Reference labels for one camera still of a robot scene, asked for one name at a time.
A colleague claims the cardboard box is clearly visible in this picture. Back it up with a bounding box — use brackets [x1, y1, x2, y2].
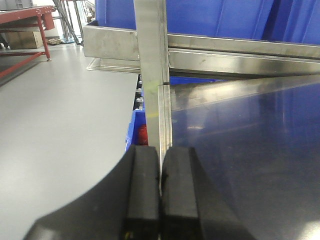
[5, 31, 43, 50]

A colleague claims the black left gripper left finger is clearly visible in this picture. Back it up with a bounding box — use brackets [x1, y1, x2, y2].
[24, 145, 160, 240]

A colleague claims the blue bin with red parts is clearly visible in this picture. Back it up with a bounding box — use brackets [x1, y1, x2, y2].
[125, 110, 149, 151]

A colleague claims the red metal conveyor table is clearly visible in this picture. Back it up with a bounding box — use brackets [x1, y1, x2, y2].
[0, 5, 56, 78]

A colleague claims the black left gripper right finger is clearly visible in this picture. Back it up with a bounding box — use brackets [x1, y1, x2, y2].
[161, 146, 254, 240]

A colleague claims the blue crate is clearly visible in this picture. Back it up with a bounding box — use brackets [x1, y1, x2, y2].
[165, 0, 320, 46]
[95, 0, 136, 30]

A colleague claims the stainless steel shelf frame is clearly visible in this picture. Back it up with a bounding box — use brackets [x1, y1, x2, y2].
[84, 0, 320, 205]

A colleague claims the blue crate right of centre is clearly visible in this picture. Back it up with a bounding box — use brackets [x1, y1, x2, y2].
[165, 0, 320, 46]

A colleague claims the blue crate left of centre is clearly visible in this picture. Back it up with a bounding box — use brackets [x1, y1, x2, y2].
[95, 0, 136, 30]

